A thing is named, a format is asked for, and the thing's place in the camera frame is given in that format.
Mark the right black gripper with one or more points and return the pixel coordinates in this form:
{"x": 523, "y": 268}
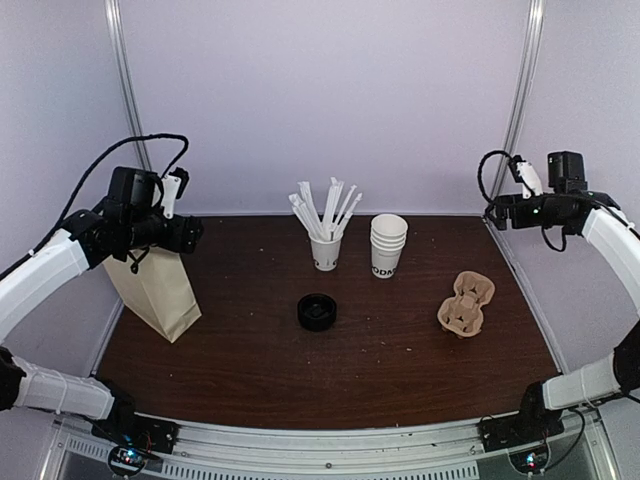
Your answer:
{"x": 518, "y": 220}

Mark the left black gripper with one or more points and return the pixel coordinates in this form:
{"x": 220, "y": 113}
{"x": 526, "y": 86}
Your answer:
{"x": 187, "y": 244}

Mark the stack of white paper cups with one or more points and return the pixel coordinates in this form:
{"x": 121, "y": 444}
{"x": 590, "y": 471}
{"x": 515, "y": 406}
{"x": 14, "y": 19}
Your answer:
{"x": 388, "y": 234}

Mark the stack of black cup lids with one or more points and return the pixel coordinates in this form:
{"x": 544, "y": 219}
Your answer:
{"x": 316, "y": 312}

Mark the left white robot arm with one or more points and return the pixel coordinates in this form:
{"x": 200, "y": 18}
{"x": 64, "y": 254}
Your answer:
{"x": 80, "y": 243}

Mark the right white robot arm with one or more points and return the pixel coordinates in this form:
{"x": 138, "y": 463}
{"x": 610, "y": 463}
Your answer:
{"x": 567, "y": 202}

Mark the brown paper bag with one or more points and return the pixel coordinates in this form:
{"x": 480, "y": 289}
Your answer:
{"x": 155, "y": 295}

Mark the bundle of wrapped white straws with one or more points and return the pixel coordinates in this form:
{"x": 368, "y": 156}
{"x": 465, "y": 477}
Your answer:
{"x": 329, "y": 223}

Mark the brown pulp cup carrier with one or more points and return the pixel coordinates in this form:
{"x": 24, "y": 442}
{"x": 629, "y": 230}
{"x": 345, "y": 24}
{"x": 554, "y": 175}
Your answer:
{"x": 462, "y": 313}

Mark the white cup holding straws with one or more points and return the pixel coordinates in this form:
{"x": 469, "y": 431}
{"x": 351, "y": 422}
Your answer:
{"x": 325, "y": 254}

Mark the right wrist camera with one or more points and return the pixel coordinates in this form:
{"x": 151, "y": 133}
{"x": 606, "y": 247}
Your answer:
{"x": 525, "y": 174}

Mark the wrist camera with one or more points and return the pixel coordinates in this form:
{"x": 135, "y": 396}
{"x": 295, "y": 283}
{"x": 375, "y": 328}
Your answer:
{"x": 173, "y": 187}
{"x": 525, "y": 174}

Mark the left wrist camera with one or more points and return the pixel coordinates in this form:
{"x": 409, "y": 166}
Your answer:
{"x": 173, "y": 187}

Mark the right aluminium frame post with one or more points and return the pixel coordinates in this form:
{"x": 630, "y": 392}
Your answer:
{"x": 526, "y": 73}

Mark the aluminium frame post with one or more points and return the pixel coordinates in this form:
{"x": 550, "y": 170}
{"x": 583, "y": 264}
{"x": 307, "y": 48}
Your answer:
{"x": 526, "y": 73}
{"x": 116, "y": 33}

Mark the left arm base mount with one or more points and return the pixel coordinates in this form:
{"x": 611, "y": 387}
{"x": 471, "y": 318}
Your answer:
{"x": 140, "y": 448}

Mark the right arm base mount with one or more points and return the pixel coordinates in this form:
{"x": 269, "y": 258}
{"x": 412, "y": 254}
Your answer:
{"x": 520, "y": 437}

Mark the left aluminium frame post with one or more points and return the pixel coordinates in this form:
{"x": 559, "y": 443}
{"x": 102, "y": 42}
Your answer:
{"x": 116, "y": 33}

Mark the aluminium front rail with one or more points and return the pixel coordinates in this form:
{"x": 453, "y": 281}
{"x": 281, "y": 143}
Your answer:
{"x": 442, "y": 451}

